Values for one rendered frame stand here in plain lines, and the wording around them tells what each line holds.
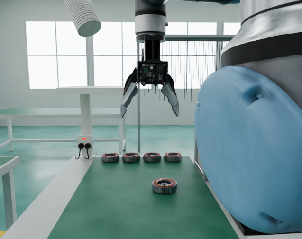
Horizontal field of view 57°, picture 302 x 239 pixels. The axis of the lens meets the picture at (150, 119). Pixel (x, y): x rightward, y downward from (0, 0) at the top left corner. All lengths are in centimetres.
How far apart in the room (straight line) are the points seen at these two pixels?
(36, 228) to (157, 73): 69
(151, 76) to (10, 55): 763
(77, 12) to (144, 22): 124
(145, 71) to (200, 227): 59
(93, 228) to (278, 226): 87
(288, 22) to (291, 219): 12
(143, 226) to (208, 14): 712
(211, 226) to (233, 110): 87
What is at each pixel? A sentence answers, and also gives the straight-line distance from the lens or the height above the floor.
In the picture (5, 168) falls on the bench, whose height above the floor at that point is 73.
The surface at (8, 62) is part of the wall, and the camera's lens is 822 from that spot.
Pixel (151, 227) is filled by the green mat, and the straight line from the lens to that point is 101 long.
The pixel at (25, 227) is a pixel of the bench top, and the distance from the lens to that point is 110.
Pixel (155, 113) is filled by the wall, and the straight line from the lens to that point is 750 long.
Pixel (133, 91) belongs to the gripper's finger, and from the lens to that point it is 70.
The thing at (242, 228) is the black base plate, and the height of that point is 77.
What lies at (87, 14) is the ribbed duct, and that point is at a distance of 186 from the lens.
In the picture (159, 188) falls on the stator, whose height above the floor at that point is 78.
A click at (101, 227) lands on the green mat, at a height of 75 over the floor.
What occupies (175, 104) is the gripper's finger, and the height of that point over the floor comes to 118.
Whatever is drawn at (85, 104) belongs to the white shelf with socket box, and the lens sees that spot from 176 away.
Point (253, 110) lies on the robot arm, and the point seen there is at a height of 123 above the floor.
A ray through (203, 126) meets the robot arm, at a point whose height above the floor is 121.
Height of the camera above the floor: 125
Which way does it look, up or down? 8 degrees down
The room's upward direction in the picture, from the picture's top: straight up
